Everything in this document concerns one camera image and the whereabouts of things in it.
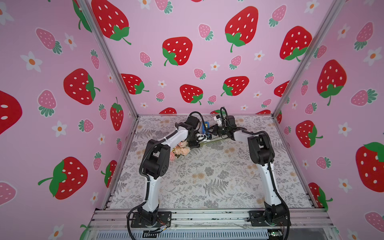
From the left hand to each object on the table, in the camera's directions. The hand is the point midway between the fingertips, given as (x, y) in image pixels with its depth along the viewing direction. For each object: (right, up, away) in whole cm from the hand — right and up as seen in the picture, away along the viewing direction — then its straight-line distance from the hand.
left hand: (198, 140), depth 99 cm
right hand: (+3, +6, +4) cm, 8 cm away
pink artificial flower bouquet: (-10, -5, -6) cm, 13 cm away
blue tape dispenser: (+4, +7, +8) cm, 11 cm away
